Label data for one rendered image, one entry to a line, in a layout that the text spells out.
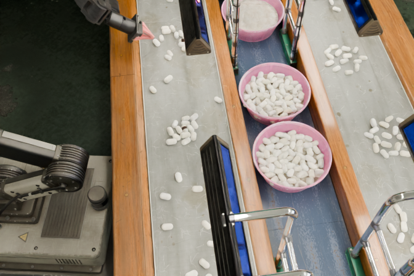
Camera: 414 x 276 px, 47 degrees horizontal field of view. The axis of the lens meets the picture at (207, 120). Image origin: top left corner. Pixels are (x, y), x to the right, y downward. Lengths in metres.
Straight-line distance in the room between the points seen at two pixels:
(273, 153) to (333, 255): 0.38
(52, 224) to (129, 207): 0.45
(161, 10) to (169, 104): 0.52
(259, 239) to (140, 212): 0.38
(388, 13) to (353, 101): 0.50
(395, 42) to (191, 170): 0.98
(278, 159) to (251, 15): 0.71
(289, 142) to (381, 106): 0.38
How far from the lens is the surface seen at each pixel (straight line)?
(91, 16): 1.81
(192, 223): 1.54
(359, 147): 1.74
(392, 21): 2.16
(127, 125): 1.72
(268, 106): 1.77
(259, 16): 2.11
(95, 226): 1.88
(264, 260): 1.48
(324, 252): 1.61
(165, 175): 1.62
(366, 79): 1.94
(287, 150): 1.68
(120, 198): 1.58
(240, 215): 1.14
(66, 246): 1.88
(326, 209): 1.67
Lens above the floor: 2.16
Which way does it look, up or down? 55 degrees down
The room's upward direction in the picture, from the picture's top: 2 degrees counter-clockwise
